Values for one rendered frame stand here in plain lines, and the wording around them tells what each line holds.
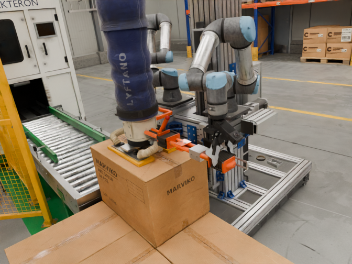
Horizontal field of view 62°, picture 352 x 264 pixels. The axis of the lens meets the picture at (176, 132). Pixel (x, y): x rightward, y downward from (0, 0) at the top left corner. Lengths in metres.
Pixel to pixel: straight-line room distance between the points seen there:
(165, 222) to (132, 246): 0.22
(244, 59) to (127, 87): 0.63
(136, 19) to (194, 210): 1.04
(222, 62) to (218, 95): 0.95
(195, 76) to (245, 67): 0.50
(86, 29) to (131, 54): 10.40
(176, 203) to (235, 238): 0.35
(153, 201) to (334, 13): 8.91
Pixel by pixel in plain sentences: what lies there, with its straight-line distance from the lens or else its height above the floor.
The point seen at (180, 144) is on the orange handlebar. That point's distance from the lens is 1.34.
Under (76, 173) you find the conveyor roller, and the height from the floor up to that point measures 0.53.
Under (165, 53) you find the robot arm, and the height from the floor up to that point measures 1.40.
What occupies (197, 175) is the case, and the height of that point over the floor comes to 0.82.
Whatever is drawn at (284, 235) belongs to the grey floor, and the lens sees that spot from 2.49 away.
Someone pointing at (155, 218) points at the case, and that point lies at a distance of 1.50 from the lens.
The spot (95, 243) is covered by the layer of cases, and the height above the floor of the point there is 0.54.
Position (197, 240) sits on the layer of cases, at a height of 0.54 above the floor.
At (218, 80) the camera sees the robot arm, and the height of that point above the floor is 1.41.
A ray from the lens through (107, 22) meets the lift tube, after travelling 1.45.
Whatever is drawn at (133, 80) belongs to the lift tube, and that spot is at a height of 1.36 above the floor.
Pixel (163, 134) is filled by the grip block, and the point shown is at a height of 1.09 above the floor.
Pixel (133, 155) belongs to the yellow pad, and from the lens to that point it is 1.57.
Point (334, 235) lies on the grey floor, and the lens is 2.59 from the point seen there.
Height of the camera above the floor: 1.66
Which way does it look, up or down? 23 degrees down
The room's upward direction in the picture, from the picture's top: 6 degrees counter-clockwise
